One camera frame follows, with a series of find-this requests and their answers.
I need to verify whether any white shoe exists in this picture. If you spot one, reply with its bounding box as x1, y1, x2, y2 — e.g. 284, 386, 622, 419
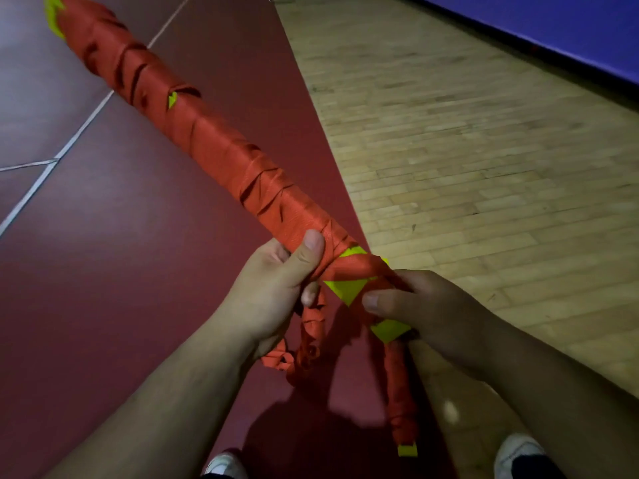
202, 451, 249, 479
493, 432, 548, 479

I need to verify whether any white left shoe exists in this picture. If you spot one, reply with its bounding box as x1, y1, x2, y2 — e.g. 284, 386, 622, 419
202, 451, 249, 479

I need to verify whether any person's left forearm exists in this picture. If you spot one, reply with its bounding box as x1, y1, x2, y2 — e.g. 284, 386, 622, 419
45, 319, 260, 479

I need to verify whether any person's right forearm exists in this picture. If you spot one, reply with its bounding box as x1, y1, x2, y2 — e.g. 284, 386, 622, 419
474, 329, 639, 479

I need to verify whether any person's right hand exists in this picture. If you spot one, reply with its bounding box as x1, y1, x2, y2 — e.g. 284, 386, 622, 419
361, 269, 505, 383

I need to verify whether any white right shoe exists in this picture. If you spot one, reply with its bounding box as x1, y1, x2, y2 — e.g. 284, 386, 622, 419
493, 432, 548, 479

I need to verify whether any person's left hand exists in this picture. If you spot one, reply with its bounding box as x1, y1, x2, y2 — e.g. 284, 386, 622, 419
214, 229, 326, 360

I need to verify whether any black right trouser leg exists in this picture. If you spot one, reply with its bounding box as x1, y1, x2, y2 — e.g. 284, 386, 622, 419
511, 453, 568, 479

